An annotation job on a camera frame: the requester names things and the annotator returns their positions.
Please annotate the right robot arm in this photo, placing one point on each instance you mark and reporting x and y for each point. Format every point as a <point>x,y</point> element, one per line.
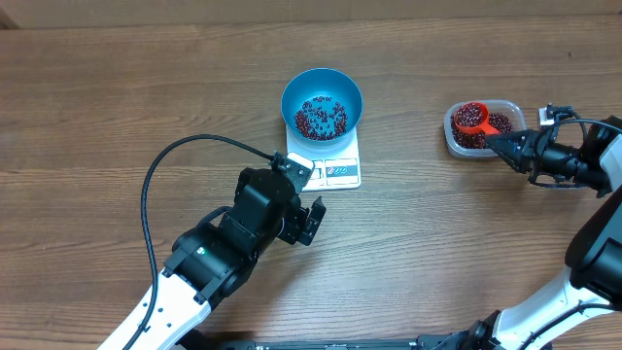
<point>589,284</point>

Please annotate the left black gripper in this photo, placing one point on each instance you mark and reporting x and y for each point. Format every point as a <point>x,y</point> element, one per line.
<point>296,218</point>

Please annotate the red beans in bowl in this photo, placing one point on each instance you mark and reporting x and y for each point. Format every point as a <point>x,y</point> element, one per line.
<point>321,118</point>

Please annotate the clear plastic container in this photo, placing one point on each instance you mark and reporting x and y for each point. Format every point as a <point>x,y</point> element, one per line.
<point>510,109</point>

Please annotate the blue metal bowl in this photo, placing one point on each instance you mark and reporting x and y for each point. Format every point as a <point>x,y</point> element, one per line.
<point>325,82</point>

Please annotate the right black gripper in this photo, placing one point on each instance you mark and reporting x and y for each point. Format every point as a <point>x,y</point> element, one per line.
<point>531,138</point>

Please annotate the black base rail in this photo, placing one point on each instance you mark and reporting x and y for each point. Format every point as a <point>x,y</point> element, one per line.
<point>450,341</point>

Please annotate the orange scoop with blue handle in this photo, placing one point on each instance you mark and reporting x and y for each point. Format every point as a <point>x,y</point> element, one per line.
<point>478,127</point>

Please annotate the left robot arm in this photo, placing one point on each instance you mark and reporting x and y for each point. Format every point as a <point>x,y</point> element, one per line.
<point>216,257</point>

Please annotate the white digital kitchen scale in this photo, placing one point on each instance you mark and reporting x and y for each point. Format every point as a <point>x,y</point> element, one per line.
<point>337,162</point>

